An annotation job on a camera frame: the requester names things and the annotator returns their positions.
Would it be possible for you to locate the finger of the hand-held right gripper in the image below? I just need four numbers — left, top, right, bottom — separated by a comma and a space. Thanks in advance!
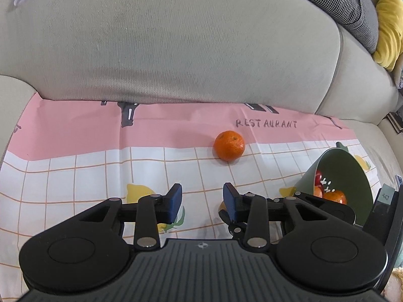
219, 209, 250, 240
294, 191, 356, 225

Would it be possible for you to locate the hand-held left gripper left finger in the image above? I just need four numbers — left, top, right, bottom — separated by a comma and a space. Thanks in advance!
76, 183, 184, 249

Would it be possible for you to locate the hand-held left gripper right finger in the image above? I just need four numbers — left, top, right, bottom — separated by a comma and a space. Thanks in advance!
222, 182, 345, 249

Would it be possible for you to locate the orange tangerine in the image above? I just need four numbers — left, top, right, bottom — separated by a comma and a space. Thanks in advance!
323, 190, 347, 205
213, 130, 245, 162

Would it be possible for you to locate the green colander bowl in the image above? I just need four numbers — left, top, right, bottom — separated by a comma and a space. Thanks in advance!
296, 141, 374, 227

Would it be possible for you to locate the beige fluffy rug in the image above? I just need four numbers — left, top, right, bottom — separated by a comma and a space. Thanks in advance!
382, 266, 403, 302

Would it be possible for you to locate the dark striped object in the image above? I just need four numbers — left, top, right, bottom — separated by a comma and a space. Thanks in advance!
387, 111, 403, 133

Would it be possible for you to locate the pink checked printed cloth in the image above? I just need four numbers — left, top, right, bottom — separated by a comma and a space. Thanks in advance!
0, 96, 377, 290

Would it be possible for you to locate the beige sofa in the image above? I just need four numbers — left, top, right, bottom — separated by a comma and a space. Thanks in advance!
0, 0, 403, 196

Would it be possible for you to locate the yellow cushion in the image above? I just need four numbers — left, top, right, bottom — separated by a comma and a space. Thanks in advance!
372, 0, 403, 72

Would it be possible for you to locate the grey houndstooth cushion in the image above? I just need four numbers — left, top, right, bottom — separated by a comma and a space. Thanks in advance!
289, 0, 379, 55

